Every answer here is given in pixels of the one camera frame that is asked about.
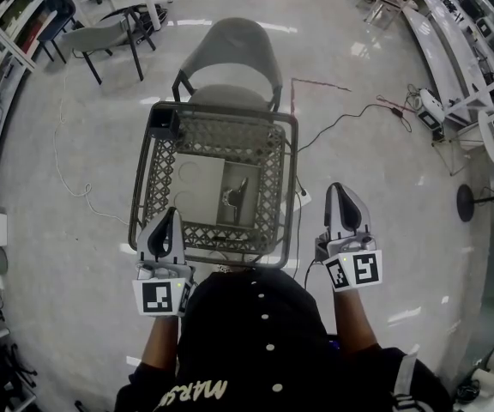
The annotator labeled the white shelving rack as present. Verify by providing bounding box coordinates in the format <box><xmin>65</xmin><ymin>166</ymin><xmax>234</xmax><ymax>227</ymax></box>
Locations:
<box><xmin>0</xmin><ymin>0</ymin><xmax>75</xmax><ymax>240</ymax></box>

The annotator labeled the blue chair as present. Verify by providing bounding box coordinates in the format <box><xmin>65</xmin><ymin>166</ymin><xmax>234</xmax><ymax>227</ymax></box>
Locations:
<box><xmin>36</xmin><ymin>0</ymin><xmax>77</xmax><ymax>64</ymax></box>

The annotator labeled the person's left forearm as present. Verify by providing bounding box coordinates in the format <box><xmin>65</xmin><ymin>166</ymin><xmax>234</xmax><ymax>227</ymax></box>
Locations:
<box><xmin>139</xmin><ymin>314</ymin><xmax>184</xmax><ymax>378</ymax></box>

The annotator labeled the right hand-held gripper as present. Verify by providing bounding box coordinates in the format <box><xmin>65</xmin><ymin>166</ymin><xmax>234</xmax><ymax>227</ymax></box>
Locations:
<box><xmin>313</xmin><ymin>181</ymin><xmax>385</xmax><ymax>294</ymax></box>

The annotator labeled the black floor stand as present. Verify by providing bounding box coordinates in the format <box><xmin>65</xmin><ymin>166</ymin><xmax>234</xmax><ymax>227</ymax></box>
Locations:
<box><xmin>455</xmin><ymin>184</ymin><xmax>494</xmax><ymax>223</ymax></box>

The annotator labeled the person's black button shirt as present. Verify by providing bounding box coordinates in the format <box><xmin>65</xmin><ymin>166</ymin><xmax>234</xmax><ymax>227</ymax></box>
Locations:
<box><xmin>113</xmin><ymin>265</ymin><xmax>455</xmax><ymax>412</ymax></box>

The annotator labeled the black floor cable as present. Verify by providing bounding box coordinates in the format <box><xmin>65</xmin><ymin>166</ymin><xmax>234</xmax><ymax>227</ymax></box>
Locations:
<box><xmin>297</xmin><ymin>102</ymin><xmax>412</xmax><ymax>155</ymax></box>

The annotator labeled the person's right forearm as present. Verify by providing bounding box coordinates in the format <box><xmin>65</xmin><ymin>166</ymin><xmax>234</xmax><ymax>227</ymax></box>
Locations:
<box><xmin>332</xmin><ymin>289</ymin><xmax>380</xmax><ymax>354</ymax></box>

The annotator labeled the white floor cable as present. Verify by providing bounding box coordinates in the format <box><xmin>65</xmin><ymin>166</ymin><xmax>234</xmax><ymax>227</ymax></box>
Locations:
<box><xmin>52</xmin><ymin>72</ymin><xmax>133</xmax><ymax>227</ymax></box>

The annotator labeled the grey plastic tray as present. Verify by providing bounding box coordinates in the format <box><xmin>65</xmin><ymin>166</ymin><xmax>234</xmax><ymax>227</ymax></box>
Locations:
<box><xmin>173</xmin><ymin>151</ymin><xmax>264</xmax><ymax>228</ymax></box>

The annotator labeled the grey chair black frame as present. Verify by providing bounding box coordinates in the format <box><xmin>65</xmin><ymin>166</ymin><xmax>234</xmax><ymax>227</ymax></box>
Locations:
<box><xmin>171</xmin><ymin>16</ymin><xmax>285</xmax><ymax>113</ymax></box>
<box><xmin>59</xmin><ymin>8</ymin><xmax>159</xmax><ymax>87</ymax></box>

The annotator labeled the wooden frame stool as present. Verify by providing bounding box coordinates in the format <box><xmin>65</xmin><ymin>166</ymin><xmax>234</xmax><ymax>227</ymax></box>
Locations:
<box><xmin>355</xmin><ymin>0</ymin><xmax>416</xmax><ymax>33</ymax></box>

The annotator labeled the white round side table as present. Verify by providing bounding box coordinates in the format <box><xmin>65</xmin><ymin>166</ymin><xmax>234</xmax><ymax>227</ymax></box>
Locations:
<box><xmin>430</xmin><ymin>109</ymin><xmax>494</xmax><ymax>178</ymax></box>

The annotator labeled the white floor device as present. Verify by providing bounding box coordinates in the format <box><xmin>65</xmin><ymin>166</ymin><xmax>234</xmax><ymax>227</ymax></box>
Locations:
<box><xmin>415</xmin><ymin>88</ymin><xmax>446</xmax><ymax>142</ymax></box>

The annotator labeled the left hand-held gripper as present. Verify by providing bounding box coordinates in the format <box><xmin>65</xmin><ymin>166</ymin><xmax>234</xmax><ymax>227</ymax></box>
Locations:
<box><xmin>130</xmin><ymin>207</ymin><xmax>196</xmax><ymax>318</ymax></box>

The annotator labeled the black square pen holder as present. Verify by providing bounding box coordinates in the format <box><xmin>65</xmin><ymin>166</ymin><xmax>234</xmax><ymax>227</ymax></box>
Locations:
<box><xmin>148</xmin><ymin>102</ymin><xmax>183</xmax><ymax>141</ymax></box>

